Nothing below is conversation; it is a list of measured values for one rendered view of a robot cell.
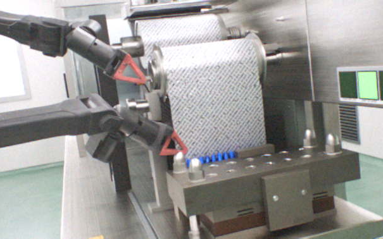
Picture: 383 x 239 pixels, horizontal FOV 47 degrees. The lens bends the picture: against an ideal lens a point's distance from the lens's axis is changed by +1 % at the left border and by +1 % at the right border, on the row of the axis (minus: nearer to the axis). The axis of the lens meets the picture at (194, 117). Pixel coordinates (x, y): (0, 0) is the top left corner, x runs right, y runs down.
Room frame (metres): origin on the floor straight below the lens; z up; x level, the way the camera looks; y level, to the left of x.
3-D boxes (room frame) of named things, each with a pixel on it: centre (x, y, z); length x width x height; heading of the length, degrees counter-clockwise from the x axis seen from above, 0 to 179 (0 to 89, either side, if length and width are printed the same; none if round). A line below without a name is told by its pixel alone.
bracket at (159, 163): (1.11, 0.12, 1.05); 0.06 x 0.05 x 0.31; 105
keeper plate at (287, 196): (0.87, -0.17, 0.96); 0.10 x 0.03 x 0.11; 105
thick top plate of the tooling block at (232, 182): (0.95, -0.13, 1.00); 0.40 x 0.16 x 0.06; 105
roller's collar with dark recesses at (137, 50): (1.32, 0.16, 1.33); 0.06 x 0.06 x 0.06; 15
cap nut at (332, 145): (0.95, -0.30, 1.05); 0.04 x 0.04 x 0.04
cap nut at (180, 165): (0.96, 0.05, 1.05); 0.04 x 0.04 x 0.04
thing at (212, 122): (1.05, -0.06, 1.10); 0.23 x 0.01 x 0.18; 105
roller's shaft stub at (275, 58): (1.16, -0.21, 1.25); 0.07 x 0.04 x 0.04; 105
